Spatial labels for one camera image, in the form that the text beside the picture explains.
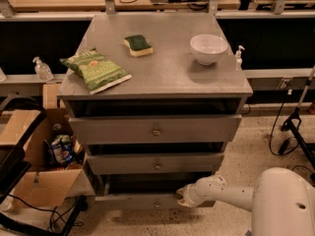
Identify cardboard box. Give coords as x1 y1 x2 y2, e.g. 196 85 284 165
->
0 83 96 208

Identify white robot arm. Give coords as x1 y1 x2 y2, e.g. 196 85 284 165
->
177 167 315 236

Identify clear sanitizer bottle left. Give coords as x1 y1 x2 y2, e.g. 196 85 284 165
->
32 56 54 82

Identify black cart frame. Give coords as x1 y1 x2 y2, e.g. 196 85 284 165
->
0 94 88 236

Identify green yellow sponge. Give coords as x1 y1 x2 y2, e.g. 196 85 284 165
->
124 34 154 57

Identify white bowl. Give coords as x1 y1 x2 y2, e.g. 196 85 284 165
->
190 34 228 65

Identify grey middle drawer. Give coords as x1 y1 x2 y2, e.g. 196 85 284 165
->
87 152 223 175

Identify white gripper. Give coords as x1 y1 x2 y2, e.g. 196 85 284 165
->
176 175 226 207

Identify black floor cable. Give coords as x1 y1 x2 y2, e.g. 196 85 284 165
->
269 82 315 182

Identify snack packets in box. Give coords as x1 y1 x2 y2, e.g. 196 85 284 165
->
44 123 82 166

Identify white pump bottle right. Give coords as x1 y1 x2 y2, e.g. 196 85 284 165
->
235 45 245 67

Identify grey bottom drawer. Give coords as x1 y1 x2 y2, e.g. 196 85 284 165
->
94 172 211 210

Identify black tripod stand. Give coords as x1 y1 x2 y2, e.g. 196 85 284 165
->
282 65 315 168

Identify green chips bag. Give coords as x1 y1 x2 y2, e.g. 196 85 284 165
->
61 48 132 94

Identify grey drawer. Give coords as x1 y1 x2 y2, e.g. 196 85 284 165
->
94 172 211 210
69 115 241 145
87 152 223 175

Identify grey drawer cabinet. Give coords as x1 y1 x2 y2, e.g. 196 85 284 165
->
57 13 255 197

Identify grey top drawer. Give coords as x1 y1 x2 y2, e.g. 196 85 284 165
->
69 115 241 145

